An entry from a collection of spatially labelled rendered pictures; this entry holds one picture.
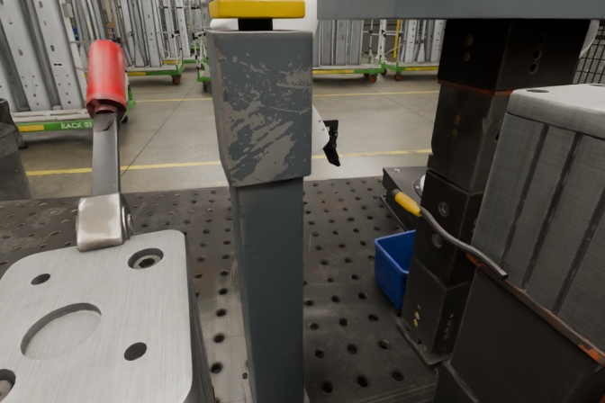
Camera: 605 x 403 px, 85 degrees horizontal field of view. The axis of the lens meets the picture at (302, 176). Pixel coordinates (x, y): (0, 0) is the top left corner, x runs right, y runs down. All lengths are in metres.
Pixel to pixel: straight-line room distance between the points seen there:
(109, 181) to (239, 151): 0.10
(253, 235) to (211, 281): 0.39
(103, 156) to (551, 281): 0.25
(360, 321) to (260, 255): 0.32
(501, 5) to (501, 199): 0.14
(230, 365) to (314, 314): 0.15
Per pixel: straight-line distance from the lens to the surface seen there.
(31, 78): 4.38
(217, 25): 0.49
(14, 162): 2.81
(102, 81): 0.22
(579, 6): 0.36
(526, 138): 0.23
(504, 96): 0.38
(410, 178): 0.88
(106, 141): 0.20
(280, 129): 0.25
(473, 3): 0.28
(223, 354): 0.57
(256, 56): 0.24
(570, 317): 0.24
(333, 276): 0.67
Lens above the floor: 1.15
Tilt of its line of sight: 25 degrees down
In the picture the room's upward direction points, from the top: straight up
